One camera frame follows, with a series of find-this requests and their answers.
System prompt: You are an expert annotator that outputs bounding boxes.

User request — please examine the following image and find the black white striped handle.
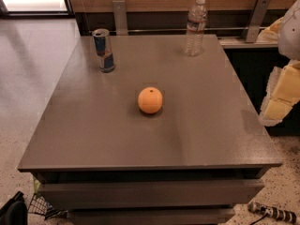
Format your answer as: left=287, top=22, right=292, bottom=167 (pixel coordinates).
left=247, top=202, right=300, bottom=225

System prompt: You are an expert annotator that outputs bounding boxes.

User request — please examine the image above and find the grey drawer cabinet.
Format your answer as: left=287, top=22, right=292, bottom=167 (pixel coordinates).
left=19, top=35, right=281, bottom=225

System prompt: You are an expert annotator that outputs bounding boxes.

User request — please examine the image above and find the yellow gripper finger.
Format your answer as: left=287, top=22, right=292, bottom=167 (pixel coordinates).
left=258, top=18, right=283, bottom=42
left=259, top=60, right=300, bottom=127

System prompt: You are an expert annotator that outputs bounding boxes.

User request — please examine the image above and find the black wire basket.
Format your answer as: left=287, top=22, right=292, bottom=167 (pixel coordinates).
left=28, top=193, right=68, bottom=220

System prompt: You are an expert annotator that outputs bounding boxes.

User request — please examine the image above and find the grey wall shelf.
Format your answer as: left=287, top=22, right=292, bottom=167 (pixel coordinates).
left=218, top=37, right=278, bottom=49

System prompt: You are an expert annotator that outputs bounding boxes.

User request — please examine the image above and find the orange fruit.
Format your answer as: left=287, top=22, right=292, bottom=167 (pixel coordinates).
left=138, top=87, right=163, bottom=114

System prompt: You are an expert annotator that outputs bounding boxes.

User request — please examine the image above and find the left metal wall bracket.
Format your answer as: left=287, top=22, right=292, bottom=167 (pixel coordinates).
left=112, top=0, right=128, bottom=36

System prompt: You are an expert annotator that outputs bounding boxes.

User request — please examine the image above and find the metal wall bracket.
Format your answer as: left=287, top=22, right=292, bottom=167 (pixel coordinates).
left=112, top=0, right=128, bottom=36
left=241, top=0, right=271, bottom=43

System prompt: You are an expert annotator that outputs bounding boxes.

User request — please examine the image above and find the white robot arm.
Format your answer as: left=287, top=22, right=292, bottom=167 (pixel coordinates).
left=260, top=0, right=300, bottom=127

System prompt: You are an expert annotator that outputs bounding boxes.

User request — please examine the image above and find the black bag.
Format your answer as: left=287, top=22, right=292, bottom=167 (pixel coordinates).
left=0, top=191, right=28, bottom=225

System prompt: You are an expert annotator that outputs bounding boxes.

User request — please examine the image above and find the blue silver energy drink can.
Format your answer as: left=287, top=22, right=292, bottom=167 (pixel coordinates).
left=92, top=28, right=114, bottom=73

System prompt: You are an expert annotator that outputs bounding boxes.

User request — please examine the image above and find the clear plastic water bottle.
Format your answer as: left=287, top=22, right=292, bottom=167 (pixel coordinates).
left=185, top=0, right=207, bottom=57

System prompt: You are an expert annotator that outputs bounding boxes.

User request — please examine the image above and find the right metal wall bracket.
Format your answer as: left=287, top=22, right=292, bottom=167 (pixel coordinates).
left=241, top=0, right=271, bottom=43

